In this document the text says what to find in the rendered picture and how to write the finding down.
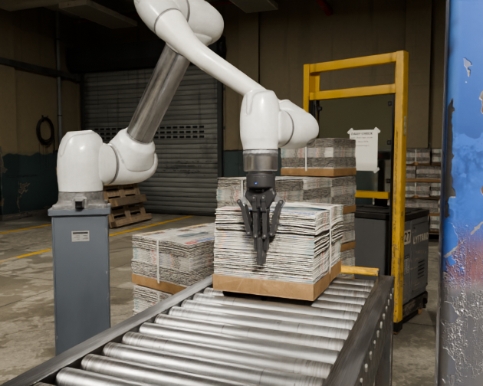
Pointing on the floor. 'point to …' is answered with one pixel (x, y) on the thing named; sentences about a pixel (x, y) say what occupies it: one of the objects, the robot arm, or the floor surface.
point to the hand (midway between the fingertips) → (261, 250)
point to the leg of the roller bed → (385, 371)
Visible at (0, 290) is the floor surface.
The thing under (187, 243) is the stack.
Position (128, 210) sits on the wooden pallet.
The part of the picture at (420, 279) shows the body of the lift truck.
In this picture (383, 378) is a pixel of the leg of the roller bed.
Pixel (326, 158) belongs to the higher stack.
